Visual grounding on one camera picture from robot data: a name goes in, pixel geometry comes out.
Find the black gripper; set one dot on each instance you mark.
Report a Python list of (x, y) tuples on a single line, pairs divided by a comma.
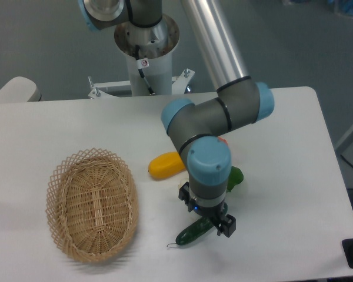
[(209, 208)]

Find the green cucumber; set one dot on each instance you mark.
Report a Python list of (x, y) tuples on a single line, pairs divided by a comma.
[(193, 232)]

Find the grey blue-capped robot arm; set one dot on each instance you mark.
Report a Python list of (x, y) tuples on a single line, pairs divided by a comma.
[(194, 122)]

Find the green bok choy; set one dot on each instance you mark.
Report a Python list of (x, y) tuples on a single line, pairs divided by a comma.
[(234, 178)]

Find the yellow mango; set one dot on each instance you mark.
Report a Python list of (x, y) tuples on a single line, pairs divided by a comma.
[(166, 165)]

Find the orange fruit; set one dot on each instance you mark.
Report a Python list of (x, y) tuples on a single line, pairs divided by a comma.
[(223, 140)]

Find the woven wicker basket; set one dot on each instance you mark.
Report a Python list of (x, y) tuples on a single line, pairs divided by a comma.
[(92, 205)]

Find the white chair armrest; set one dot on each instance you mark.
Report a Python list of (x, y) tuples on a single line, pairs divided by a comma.
[(20, 90)]

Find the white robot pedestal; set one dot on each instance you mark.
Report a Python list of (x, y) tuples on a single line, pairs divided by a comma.
[(148, 54)]

